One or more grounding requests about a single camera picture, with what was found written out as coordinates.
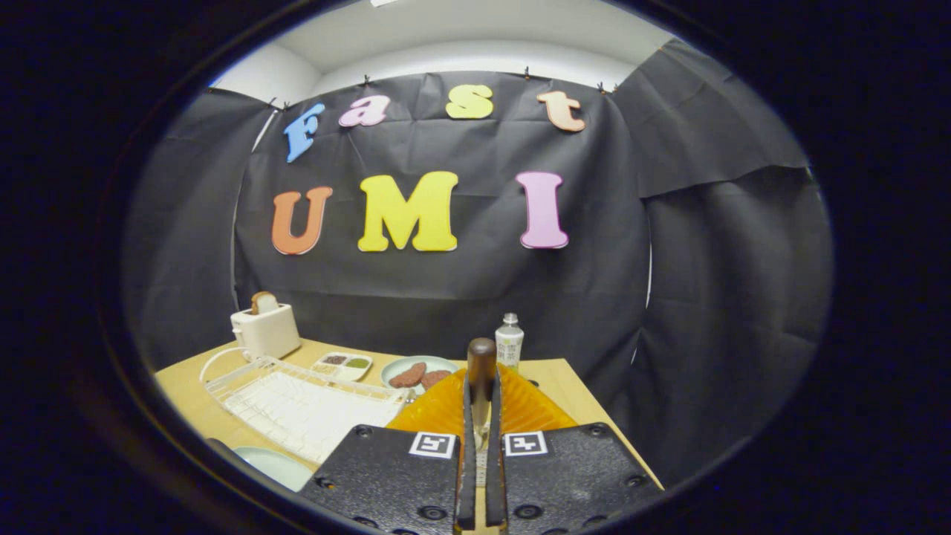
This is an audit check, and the pale green plate with meat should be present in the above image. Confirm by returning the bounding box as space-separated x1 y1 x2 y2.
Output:
380 355 459 392

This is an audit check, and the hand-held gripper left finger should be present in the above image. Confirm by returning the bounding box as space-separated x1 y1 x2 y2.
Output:
301 364 478 534

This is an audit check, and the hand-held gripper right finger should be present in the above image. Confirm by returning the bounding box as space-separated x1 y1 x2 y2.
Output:
487 363 664 534

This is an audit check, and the white wire dish rack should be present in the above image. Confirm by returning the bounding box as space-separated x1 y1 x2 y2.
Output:
201 348 413 465

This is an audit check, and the white divided tray with grains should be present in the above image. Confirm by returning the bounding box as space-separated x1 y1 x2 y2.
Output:
312 351 374 382

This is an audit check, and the white toaster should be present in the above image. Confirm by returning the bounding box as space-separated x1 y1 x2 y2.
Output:
230 303 302 362

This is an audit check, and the wooden handled spoon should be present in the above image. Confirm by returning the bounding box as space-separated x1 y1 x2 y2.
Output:
467 337 499 454

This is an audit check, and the green drink bottle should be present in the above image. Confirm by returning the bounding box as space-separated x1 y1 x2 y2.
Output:
496 313 525 372

